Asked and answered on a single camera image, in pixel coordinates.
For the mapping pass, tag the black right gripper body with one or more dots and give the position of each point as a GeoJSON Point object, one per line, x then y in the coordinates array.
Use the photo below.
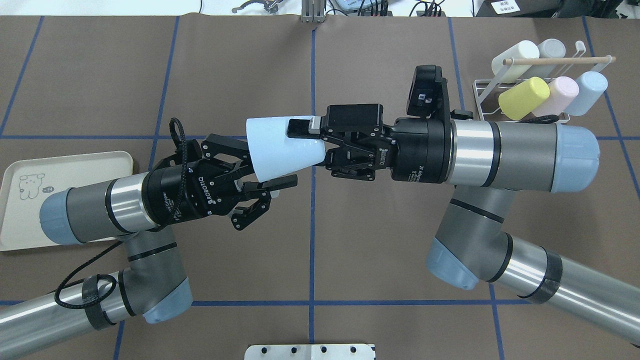
{"type": "Point", "coordinates": [420, 150]}

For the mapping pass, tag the pink plastic cup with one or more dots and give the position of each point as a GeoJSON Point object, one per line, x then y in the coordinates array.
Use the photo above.
{"type": "Point", "coordinates": [563, 90]}

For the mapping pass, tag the white wire cup rack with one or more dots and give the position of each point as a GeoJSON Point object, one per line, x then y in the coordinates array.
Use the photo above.
{"type": "Point", "coordinates": [518, 63]}

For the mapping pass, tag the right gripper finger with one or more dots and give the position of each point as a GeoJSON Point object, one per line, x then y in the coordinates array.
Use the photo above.
{"type": "Point", "coordinates": [305, 128]}

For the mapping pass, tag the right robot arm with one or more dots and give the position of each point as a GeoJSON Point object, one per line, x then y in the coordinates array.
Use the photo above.
{"type": "Point", "coordinates": [493, 166]}

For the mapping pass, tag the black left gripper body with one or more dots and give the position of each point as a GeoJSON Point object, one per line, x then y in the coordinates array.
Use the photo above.
{"type": "Point", "coordinates": [167, 196]}

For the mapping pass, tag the cream plastic tray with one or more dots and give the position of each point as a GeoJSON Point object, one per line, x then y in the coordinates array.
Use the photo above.
{"type": "Point", "coordinates": [34, 187]}

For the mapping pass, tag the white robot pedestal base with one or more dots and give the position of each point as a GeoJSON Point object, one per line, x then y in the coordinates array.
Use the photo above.
{"type": "Point", "coordinates": [346, 351]}

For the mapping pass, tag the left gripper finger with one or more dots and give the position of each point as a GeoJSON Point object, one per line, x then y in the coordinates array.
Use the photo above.
{"type": "Point", "coordinates": [264, 189]}

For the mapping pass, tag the grey plastic cup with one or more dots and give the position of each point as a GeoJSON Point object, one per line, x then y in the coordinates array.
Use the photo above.
{"type": "Point", "coordinates": [550, 49]}

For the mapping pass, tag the yellow plastic cup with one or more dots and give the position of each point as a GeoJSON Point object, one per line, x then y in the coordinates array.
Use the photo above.
{"type": "Point", "coordinates": [520, 100]}

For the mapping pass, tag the blue plastic cup front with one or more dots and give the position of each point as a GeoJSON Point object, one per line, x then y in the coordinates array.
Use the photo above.
{"type": "Point", "coordinates": [274, 154]}

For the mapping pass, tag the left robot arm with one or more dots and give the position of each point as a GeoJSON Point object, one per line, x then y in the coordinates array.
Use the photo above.
{"type": "Point", "coordinates": [142, 272]}

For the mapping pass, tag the aluminium frame post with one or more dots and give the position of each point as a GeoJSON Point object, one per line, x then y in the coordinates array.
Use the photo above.
{"type": "Point", "coordinates": [313, 11]}

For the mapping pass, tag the blue plastic cup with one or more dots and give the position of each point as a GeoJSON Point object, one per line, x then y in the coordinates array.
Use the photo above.
{"type": "Point", "coordinates": [592, 85]}
{"type": "Point", "coordinates": [274, 154]}

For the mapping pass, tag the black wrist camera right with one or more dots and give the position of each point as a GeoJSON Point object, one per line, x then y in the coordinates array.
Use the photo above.
{"type": "Point", "coordinates": [428, 95]}

